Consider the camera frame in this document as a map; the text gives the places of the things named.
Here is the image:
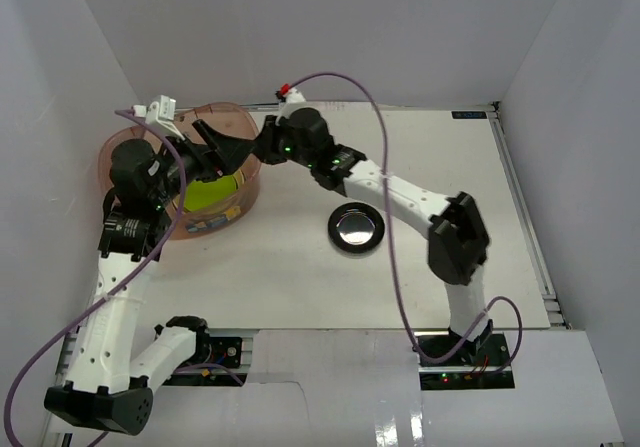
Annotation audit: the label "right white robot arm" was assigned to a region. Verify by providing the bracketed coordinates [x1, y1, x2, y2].
[256, 107, 493, 366]

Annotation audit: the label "blue table label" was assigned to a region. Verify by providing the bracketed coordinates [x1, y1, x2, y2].
[451, 111, 487, 120]

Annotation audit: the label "lime green plate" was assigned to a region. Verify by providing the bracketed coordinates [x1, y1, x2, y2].
[184, 175, 238, 213]

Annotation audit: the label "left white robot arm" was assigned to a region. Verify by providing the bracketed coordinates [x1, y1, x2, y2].
[44, 120, 251, 436]

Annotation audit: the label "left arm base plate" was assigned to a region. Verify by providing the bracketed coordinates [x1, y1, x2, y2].
[174, 336, 243, 379]

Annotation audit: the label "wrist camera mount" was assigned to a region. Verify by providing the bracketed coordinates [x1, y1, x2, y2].
[132, 95, 185, 140]
[276, 84, 307, 118]

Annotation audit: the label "papers at table back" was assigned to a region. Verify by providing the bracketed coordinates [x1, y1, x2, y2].
[305, 101, 375, 112]

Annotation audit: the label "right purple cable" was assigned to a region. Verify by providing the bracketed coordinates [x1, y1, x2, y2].
[292, 71, 525, 371]

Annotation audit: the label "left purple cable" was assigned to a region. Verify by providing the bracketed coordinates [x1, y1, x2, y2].
[3, 108, 246, 446]

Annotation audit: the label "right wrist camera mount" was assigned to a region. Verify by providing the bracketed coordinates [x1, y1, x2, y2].
[276, 84, 307, 118]

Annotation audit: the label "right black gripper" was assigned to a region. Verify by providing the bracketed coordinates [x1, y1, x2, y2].
[253, 114, 317, 170]

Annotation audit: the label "glossy black plate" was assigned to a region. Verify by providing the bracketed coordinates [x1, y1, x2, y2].
[327, 202, 386, 257]

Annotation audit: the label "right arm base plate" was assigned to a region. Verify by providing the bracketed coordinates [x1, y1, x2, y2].
[418, 333, 515, 392]

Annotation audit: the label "purple cable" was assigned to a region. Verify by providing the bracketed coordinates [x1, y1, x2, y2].
[3, 108, 246, 446]
[292, 71, 525, 371]

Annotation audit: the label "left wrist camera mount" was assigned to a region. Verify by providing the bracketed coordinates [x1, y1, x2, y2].
[132, 95, 185, 140]

